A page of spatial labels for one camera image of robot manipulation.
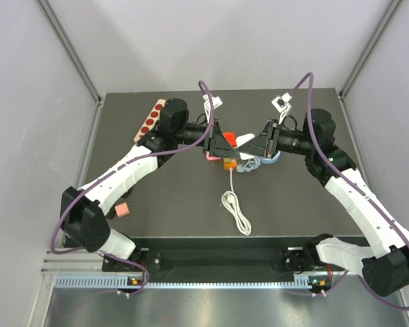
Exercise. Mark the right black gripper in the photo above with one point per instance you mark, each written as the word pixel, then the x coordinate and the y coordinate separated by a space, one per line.
pixel 265 144

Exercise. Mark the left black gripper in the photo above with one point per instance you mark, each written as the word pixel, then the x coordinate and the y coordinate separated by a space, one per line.
pixel 216 145

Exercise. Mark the white usb charger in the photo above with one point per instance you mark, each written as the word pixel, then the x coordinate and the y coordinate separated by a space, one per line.
pixel 241 140

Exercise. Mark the red plug adapter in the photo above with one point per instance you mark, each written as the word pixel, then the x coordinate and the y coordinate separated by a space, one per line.
pixel 231 139

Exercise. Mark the pink square adapter plug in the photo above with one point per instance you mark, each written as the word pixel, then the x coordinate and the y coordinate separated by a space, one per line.
pixel 212 158

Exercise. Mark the orange power strip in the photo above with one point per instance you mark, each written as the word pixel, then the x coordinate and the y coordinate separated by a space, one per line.
pixel 229 164

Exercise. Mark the blue round power socket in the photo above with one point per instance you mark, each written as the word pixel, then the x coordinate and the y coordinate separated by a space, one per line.
pixel 272 160

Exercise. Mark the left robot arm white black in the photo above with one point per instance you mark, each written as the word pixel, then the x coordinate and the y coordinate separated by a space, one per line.
pixel 84 211

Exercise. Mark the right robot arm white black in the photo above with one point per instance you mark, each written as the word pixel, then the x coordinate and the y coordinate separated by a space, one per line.
pixel 384 263

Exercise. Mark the salmon pink plug adapter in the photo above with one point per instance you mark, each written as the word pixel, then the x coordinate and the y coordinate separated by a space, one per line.
pixel 122 209

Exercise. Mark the beige red power strip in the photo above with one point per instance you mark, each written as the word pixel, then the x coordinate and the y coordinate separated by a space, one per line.
pixel 151 119

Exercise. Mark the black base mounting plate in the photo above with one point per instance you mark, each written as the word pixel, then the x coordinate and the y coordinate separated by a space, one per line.
pixel 213 262

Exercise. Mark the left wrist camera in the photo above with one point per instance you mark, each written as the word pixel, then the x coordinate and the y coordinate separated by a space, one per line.
pixel 215 102

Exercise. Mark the grey slotted cable duct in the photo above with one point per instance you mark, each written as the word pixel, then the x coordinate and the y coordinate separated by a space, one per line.
pixel 124 282

